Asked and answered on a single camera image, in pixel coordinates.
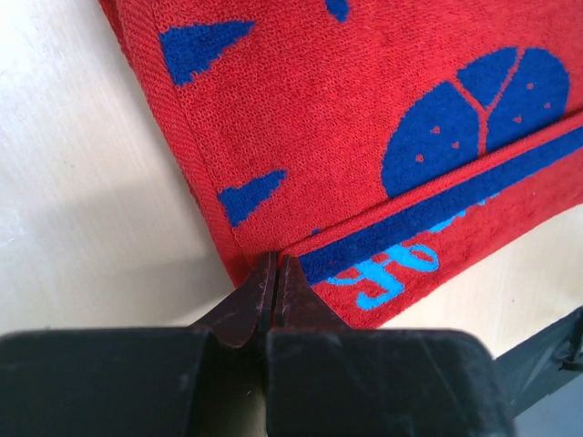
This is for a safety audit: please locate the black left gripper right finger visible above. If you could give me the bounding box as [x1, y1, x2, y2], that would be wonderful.
[266, 257, 516, 436]

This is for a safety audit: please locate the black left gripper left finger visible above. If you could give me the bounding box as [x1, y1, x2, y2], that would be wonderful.
[1, 253, 277, 436]

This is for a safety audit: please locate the red and blue cloth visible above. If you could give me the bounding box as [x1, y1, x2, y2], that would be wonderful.
[101, 1, 582, 329]

